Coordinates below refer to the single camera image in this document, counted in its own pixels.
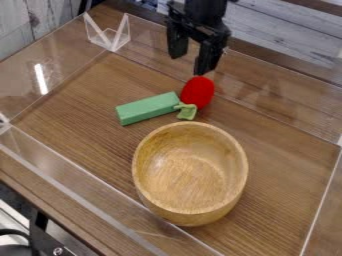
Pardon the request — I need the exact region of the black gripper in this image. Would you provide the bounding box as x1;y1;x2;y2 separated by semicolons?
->
167;0;232;75

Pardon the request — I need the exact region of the red plush strawberry green stem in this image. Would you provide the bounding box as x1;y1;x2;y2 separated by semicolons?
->
174;76;216;121

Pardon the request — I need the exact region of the green rectangular block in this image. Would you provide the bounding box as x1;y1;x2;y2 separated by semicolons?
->
115;92;181;126

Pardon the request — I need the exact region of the wooden bowl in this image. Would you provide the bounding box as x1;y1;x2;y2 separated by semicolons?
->
131;121;249;227

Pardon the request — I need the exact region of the black metal stand base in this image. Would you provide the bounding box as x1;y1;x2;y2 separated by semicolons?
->
0;209;79;256

